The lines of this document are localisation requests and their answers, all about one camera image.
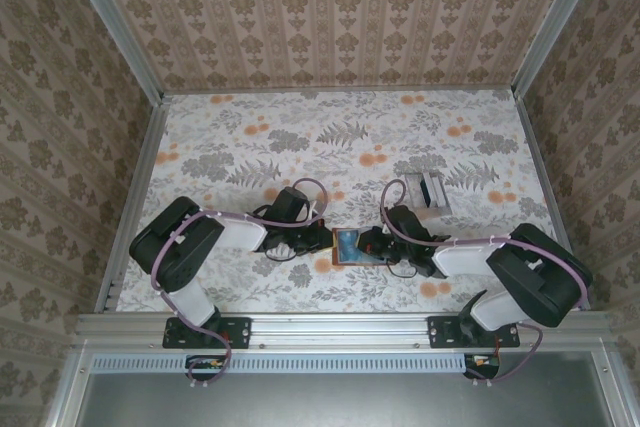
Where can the light blue credit card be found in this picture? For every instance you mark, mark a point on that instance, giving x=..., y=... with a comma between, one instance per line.
x=347, y=246

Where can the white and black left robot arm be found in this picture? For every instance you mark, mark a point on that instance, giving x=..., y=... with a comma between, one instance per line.
x=180, y=252

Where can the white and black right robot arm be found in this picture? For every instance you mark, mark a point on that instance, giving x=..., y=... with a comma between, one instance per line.
x=530, y=272

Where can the small black controller board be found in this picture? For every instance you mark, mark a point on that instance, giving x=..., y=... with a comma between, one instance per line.
x=482, y=366
x=206, y=366

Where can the grey metal panel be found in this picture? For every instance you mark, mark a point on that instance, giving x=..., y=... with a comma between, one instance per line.
x=340, y=402

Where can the aluminium frame rail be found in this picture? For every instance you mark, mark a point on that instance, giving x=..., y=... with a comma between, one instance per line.
x=340, y=329

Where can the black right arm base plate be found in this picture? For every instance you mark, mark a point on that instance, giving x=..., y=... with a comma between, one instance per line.
x=447, y=333

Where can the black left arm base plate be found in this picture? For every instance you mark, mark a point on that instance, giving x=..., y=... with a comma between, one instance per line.
x=235, y=333

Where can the aluminium table side rail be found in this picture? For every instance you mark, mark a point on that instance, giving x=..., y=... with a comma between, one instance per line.
x=142, y=172
x=547, y=172

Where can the aluminium frame post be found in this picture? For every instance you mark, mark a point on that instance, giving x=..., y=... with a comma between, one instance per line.
x=112, y=22
x=555, y=22

